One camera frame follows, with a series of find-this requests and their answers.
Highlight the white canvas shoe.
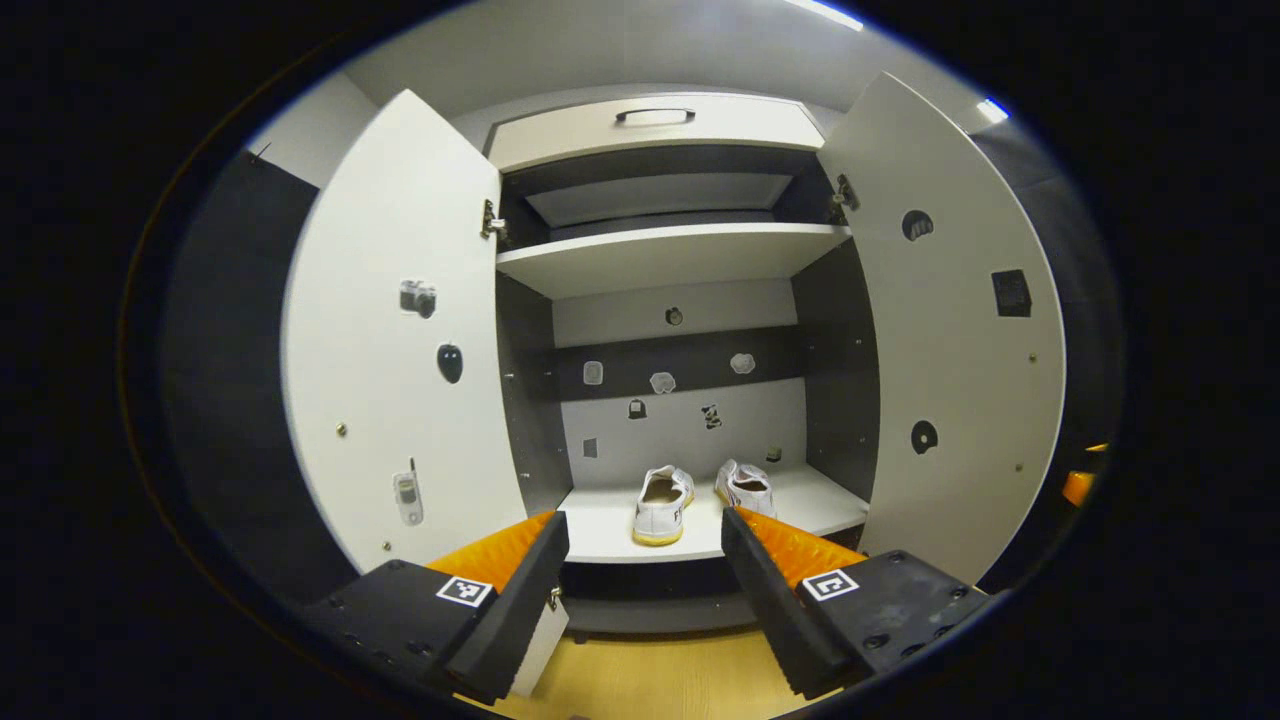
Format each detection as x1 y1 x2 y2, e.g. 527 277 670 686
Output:
632 465 697 547
713 458 779 521

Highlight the white shoe cabinet door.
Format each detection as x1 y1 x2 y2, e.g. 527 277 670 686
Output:
282 88 571 699
817 72 1067 586

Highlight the white cabinet drawer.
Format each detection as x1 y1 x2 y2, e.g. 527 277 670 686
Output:
485 93 829 174

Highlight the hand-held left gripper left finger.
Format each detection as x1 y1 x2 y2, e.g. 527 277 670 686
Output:
300 510 571 706

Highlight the black backdrop cloth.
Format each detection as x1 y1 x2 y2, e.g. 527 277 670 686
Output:
160 120 1126 611

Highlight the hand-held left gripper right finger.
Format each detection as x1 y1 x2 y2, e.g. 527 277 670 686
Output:
720 505 993 701

